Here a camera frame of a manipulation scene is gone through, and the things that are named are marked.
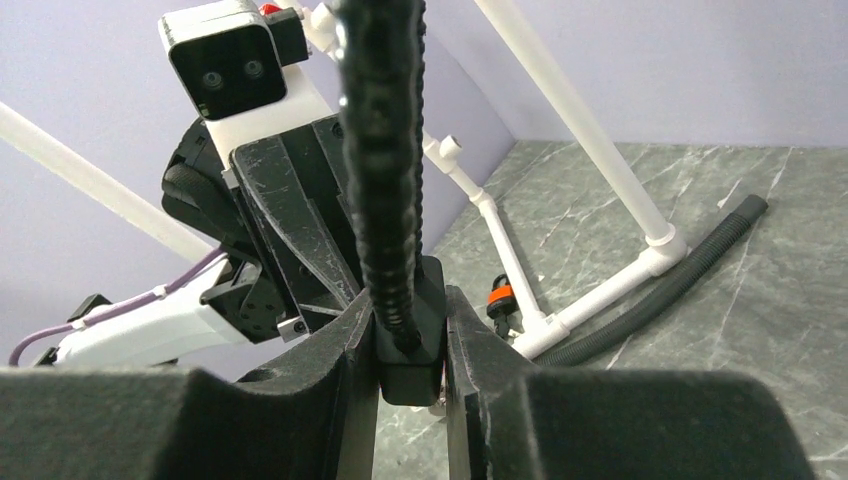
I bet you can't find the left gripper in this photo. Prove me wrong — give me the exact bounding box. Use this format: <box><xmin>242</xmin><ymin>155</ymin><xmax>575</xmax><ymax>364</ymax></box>
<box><xmin>161</xmin><ymin>115</ymin><xmax>363</xmax><ymax>344</ymax></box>

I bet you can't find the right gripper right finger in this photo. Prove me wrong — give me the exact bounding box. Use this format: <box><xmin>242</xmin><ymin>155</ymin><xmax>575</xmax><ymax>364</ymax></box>
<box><xmin>446</xmin><ymin>286</ymin><xmax>814</xmax><ymax>479</ymax></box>

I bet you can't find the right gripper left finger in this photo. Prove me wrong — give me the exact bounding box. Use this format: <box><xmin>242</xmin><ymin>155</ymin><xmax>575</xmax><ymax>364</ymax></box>
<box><xmin>1</xmin><ymin>294</ymin><xmax>377</xmax><ymax>479</ymax></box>

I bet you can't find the black USB cable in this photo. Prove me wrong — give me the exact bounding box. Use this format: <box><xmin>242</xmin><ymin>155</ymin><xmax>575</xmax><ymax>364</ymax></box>
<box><xmin>331</xmin><ymin>0</ymin><xmax>448</xmax><ymax>407</ymax></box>

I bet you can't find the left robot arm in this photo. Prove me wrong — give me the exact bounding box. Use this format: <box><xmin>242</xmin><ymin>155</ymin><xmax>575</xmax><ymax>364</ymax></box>
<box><xmin>38</xmin><ymin>115</ymin><xmax>362</xmax><ymax>367</ymax></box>

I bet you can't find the orange black padlock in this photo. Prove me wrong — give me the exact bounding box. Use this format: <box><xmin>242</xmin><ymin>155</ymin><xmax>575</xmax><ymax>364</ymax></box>
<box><xmin>486</xmin><ymin>273</ymin><xmax>519</xmax><ymax>320</ymax></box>

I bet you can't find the white PVC pipe frame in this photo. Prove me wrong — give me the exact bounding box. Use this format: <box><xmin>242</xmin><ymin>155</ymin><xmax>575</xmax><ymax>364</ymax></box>
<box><xmin>0</xmin><ymin>0</ymin><xmax>690</xmax><ymax>362</ymax></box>

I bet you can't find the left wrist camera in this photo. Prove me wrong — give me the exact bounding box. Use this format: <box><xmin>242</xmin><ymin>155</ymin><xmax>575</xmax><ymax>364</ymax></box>
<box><xmin>157</xmin><ymin>0</ymin><xmax>336</xmax><ymax>170</ymax></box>

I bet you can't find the black corrugated hose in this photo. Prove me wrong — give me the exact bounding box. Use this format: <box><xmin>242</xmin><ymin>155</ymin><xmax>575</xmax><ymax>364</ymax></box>
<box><xmin>535</xmin><ymin>193</ymin><xmax>770</xmax><ymax>369</ymax></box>

